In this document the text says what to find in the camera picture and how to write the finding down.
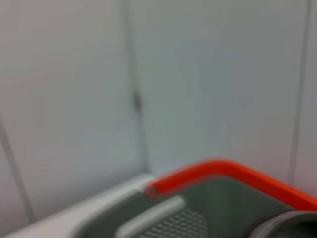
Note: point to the grey-green perforated storage basket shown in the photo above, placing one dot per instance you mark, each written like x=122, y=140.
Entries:
x=223, y=198

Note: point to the glass teacup with black base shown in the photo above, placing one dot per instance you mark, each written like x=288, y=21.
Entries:
x=292, y=223

